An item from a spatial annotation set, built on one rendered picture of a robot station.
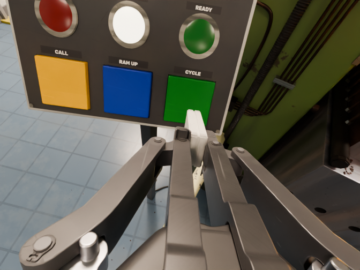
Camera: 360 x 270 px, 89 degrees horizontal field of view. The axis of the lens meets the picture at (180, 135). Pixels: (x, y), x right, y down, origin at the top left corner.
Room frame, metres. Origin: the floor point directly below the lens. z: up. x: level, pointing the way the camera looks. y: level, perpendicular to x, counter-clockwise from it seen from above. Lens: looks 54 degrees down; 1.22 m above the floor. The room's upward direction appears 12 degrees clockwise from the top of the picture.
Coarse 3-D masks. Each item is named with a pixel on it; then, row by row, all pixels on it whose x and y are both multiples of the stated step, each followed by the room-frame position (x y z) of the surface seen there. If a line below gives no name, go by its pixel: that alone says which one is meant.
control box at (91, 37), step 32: (32, 0) 0.26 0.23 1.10; (96, 0) 0.27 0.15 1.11; (128, 0) 0.28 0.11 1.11; (160, 0) 0.28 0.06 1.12; (192, 0) 0.29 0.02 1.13; (224, 0) 0.30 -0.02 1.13; (256, 0) 0.30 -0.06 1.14; (32, 32) 0.24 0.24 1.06; (64, 32) 0.24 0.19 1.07; (96, 32) 0.25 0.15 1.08; (160, 32) 0.26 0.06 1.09; (224, 32) 0.28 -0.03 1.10; (32, 64) 0.21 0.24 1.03; (96, 64) 0.23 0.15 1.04; (128, 64) 0.24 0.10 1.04; (160, 64) 0.24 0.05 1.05; (192, 64) 0.25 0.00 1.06; (224, 64) 0.26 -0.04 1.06; (32, 96) 0.19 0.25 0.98; (96, 96) 0.20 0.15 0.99; (160, 96) 0.22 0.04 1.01; (224, 96) 0.24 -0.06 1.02
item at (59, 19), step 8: (48, 0) 0.26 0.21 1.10; (56, 0) 0.26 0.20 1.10; (64, 0) 0.26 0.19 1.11; (40, 8) 0.25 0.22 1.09; (48, 8) 0.25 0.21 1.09; (56, 8) 0.25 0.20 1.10; (64, 8) 0.25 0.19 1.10; (48, 16) 0.25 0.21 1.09; (56, 16) 0.25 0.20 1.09; (64, 16) 0.25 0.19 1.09; (48, 24) 0.24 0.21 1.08; (56, 24) 0.24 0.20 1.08; (64, 24) 0.24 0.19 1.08
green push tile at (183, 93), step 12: (168, 84) 0.23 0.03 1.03; (180, 84) 0.23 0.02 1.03; (192, 84) 0.23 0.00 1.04; (204, 84) 0.23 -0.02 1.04; (168, 96) 0.22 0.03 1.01; (180, 96) 0.22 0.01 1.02; (192, 96) 0.22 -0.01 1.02; (204, 96) 0.22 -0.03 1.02; (168, 108) 0.21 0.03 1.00; (180, 108) 0.21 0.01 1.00; (192, 108) 0.21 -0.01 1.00; (204, 108) 0.22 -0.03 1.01; (168, 120) 0.20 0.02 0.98; (180, 120) 0.20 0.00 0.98; (204, 120) 0.21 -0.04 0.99
